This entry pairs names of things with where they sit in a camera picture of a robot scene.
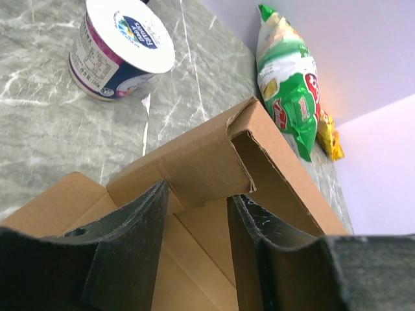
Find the green Chuba chips bag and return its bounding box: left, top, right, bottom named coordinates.
left=255, top=4, right=320, bottom=162

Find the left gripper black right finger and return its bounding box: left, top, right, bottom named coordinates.
left=227, top=195, right=414, bottom=310

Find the yellow Lays chips bag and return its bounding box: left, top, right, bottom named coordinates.
left=316, top=110, right=345, bottom=161

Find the brown cardboard box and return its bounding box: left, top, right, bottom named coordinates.
left=1, top=98, right=346, bottom=310

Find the small white yogurt cup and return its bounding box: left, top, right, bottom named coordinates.
left=68, top=1, right=175, bottom=101

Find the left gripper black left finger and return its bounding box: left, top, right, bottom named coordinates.
left=1, top=181, right=169, bottom=310

